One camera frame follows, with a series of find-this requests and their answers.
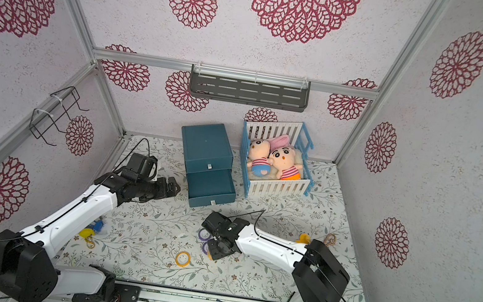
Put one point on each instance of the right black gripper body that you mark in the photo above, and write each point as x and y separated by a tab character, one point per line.
218	245

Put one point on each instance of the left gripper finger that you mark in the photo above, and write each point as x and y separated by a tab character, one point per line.
164	194
168	183

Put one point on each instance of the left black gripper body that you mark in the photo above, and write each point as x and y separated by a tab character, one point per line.
145	191

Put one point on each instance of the purple tape roll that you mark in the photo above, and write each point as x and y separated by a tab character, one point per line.
205	249
204	235

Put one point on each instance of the teal three-drawer cabinet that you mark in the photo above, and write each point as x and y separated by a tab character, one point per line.
206	148

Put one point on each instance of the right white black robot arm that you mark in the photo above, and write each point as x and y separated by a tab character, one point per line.
317	273

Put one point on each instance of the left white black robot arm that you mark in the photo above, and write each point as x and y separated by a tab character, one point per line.
28	272

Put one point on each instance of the yellow tape roll left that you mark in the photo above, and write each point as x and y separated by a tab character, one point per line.
183	259

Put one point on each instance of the yellow keyring toy left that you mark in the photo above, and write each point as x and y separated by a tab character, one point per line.
88	233

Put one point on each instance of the yellow grey toy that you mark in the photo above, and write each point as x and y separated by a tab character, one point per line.
304	239

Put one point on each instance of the blue white toy crib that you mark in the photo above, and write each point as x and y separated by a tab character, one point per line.
269	185

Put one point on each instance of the plush doll blue striped shirt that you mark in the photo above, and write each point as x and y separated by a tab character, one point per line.
257	162

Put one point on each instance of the plush doll orange striped shirt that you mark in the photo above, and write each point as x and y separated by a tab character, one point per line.
283	158

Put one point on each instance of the brown keyring toy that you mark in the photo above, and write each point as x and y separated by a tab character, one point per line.
330	240

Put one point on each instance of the black wire wall rack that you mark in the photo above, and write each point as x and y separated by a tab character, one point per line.
43	120

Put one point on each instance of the grey wall shelf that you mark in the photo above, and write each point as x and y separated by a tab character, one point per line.
251	90

